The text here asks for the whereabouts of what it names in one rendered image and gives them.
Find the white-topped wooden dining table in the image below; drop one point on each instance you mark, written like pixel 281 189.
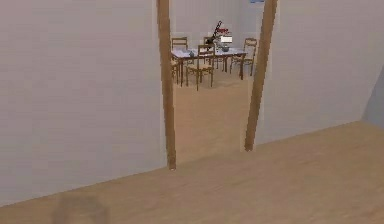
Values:
pixel 206 53

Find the blue-grey bowl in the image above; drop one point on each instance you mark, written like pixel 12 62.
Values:
pixel 225 49

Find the red flowers in vase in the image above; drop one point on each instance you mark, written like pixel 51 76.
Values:
pixel 219 31

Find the brown wooden door frame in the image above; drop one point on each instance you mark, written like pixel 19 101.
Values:
pixel 166 83

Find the blue framed wall picture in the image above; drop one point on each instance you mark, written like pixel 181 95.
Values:
pixel 256 1

